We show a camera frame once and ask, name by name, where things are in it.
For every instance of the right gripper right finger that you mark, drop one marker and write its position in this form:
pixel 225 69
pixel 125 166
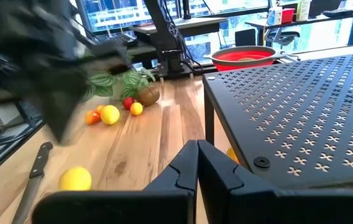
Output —
pixel 257 205

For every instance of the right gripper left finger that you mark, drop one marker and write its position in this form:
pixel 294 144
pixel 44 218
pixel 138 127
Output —
pixel 133 205

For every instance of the yellow lemon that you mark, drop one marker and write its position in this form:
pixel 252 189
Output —
pixel 109 115
pixel 75 179

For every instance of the brown kiwi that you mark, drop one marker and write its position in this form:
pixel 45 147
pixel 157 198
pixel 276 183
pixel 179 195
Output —
pixel 148 96

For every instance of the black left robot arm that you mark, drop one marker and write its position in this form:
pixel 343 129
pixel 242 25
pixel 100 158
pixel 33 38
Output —
pixel 15 25

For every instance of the artificial green striped plant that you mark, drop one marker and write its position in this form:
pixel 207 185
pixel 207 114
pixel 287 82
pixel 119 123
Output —
pixel 102 79

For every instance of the red strawberry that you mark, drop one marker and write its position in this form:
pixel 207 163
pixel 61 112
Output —
pixel 128 103

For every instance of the small orange peach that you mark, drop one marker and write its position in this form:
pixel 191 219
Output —
pixel 136 109

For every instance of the black perforated metal shelf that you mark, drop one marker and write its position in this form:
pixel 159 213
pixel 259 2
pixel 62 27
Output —
pixel 304 109

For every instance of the grey desk top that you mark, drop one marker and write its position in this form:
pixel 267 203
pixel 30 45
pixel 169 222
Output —
pixel 195 25

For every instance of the red collapsible bowl grey rim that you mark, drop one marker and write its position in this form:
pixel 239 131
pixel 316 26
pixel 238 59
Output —
pixel 241 57

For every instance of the black box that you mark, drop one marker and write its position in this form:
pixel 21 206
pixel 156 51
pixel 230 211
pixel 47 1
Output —
pixel 245 37

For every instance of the grey office chair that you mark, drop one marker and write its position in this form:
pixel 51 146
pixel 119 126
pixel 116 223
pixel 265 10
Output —
pixel 283 35

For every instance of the red box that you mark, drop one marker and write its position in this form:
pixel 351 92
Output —
pixel 288 15

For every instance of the black background desk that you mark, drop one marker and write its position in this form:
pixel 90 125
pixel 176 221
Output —
pixel 313 20

